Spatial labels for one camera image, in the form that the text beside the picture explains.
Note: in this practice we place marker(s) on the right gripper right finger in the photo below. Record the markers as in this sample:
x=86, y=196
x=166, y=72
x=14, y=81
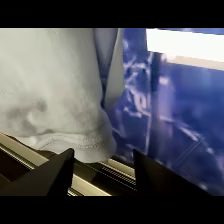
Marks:
x=156, y=180

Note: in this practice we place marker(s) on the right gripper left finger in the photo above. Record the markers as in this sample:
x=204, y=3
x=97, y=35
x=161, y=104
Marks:
x=50, y=178

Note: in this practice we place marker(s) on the light blue garment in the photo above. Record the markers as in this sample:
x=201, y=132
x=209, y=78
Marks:
x=50, y=83

